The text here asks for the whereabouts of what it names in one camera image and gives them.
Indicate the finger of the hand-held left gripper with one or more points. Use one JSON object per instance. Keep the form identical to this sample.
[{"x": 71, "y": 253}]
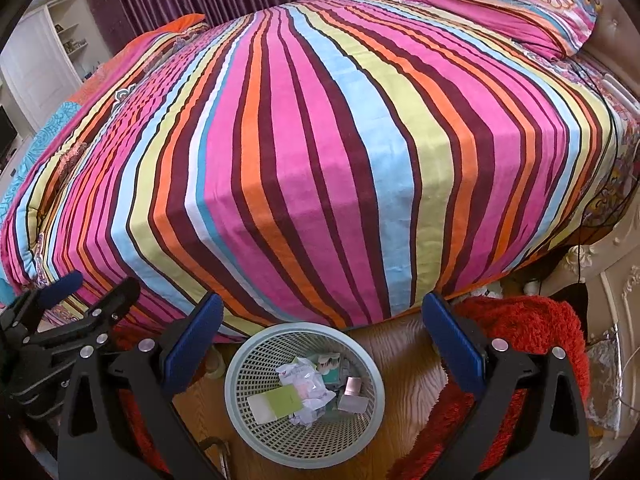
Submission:
[
  {"x": 60, "y": 287},
  {"x": 95, "y": 325}
]

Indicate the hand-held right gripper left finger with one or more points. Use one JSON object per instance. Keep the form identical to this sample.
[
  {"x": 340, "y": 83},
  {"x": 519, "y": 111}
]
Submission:
[{"x": 192, "y": 340}]

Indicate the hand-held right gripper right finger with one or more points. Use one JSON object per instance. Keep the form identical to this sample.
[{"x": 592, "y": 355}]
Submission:
[{"x": 455, "y": 340}]

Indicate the white mesh plastic basket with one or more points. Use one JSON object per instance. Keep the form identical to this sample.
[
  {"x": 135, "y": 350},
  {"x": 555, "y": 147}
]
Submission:
[{"x": 250, "y": 360}]

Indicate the light green box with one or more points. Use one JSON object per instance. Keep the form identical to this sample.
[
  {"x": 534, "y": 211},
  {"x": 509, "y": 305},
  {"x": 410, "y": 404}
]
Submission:
[{"x": 277, "y": 402}]

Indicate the white packet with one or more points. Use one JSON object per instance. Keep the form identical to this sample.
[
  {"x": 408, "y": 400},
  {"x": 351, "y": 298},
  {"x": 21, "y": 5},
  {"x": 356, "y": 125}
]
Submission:
[{"x": 352, "y": 395}]

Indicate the large white paper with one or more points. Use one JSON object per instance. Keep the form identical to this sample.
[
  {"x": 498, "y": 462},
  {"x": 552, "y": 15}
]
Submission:
[{"x": 310, "y": 385}]

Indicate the red shaggy rug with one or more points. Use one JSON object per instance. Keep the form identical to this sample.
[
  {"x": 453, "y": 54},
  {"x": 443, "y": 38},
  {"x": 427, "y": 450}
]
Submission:
[
  {"x": 140, "y": 430},
  {"x": 525, "y": 325}
]

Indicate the black television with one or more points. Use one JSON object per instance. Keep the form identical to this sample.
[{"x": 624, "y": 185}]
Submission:
[{"x": 7, "y": 132}]

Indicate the striped bed cover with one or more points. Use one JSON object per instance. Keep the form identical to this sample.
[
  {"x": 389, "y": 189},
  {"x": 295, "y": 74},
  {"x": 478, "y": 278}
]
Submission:
[{"x": 325, "y": 160}]

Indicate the white shelf cabinet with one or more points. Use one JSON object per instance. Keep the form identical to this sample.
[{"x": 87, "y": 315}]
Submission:
[{"x": 40, "y": 65}]

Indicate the white power strip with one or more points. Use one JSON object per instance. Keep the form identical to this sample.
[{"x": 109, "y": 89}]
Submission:
[{"x": 617, "y": 91}]

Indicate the floral pink pillow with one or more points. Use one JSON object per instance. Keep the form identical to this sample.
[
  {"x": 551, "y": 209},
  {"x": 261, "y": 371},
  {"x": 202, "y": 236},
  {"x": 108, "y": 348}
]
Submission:
[{"x": 515, "y": 0}]

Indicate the tufted beige headboard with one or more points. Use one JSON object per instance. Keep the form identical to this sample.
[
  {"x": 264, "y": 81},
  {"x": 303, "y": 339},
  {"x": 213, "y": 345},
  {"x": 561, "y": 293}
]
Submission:
[{"x": 620, "y": 25}]

